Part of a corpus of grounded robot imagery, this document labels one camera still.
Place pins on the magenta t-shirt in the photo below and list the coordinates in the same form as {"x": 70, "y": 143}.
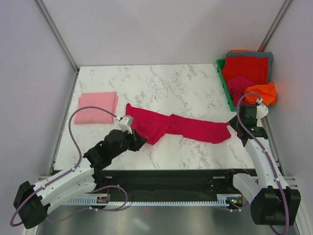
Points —
{"x": 153, "y": 126}

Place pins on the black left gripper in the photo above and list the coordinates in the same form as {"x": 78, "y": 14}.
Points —
{"x": 138, "y": 141}

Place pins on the orange t-shirt under stack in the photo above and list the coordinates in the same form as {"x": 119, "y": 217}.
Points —
{"x": 239, "y": 50}

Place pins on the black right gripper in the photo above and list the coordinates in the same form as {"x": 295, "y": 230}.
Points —
{"x": 232, "y": 122}

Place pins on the grey t-shirt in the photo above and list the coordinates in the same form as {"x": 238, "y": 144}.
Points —
{"x": 268, "y": 55}

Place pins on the white slotted cable duct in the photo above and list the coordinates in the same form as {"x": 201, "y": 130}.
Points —
{"x": 219, "y": 200}

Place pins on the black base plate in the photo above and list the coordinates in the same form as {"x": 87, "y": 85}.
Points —
{"x": 172, "y": 185}

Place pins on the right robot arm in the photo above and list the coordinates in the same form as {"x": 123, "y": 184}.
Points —
{"x": 272, "y": 201}

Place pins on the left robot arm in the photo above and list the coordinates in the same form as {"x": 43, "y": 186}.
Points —
{"x": 34, "y": 202}

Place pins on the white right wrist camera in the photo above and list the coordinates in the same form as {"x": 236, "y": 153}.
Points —
{"x": 262, "y": 109}

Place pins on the dark pink crumpled t-shirt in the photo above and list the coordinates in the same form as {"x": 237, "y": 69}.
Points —
{"x": 237, "y": 87}

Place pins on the red t-shirt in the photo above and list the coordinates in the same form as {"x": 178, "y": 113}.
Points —
{"x": 255, "y": 69}

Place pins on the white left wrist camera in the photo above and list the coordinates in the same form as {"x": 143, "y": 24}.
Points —
{"x": 124, "y": 123}

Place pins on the right aluminium frame post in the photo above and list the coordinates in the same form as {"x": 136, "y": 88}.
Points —
{"x": 275, "y": 24}

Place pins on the orange crumpled t-shirt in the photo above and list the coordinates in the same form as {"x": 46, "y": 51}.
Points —
{"x": 267, "y": 93}

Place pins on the right aluminium rail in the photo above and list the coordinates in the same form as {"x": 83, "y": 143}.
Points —
{"x": 288, "y": 181}

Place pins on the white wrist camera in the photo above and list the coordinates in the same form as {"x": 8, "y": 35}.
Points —
{"x": 262, "y": 109}
{"x": 124, "y": 123}

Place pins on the left aluminium frame post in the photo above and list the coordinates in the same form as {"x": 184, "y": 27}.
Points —
{"x": 56, "y": 33}

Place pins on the aluminium frame post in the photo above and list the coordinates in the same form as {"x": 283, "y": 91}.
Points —
{"x": 56, "y": 33}
{"x": 275, "y": 24}

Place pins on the green plastic bin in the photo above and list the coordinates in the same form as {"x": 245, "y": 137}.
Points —
{"x": 220, "y": 66}

